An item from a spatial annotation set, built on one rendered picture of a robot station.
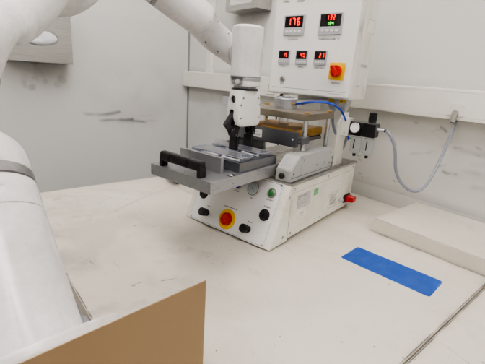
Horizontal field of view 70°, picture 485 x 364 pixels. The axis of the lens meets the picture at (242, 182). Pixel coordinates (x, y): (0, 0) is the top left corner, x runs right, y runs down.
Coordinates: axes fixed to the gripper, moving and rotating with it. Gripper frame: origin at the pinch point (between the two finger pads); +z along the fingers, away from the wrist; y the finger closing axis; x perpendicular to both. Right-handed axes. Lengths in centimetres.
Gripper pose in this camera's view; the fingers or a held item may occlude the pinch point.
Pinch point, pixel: (241, 142)
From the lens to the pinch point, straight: 101.9
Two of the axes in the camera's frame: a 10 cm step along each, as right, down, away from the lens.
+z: -0.7, 9.5, 2.9
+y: 6.3, -1.9, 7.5
